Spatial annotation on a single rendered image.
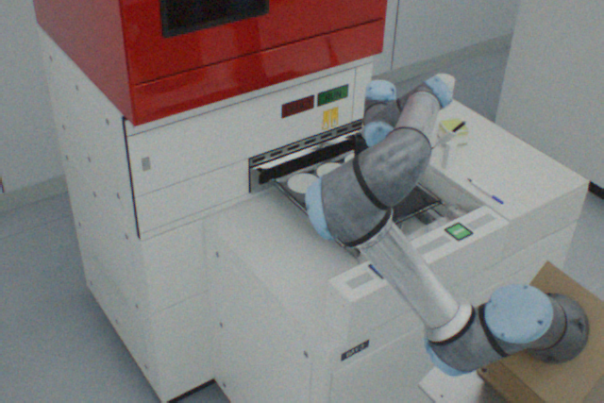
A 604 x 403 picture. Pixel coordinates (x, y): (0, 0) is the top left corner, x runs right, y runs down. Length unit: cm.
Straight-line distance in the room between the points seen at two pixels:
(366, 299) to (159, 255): 71
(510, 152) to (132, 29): 121
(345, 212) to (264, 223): 85
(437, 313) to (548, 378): 33
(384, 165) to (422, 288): 28
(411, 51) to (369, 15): 259
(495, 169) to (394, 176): 97
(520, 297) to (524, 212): 63
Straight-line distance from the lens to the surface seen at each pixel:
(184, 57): 184
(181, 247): 222
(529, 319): 148
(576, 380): 168
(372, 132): 169
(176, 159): 203
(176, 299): 235
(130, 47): 176
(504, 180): 220
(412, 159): 133
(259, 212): 221
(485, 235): 199
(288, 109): 216
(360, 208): 133
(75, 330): 307
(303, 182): 220
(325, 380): 190
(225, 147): 210
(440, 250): 191
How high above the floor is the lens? 219
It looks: 36 degrees down
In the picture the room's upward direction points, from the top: 2 degrees clockwise
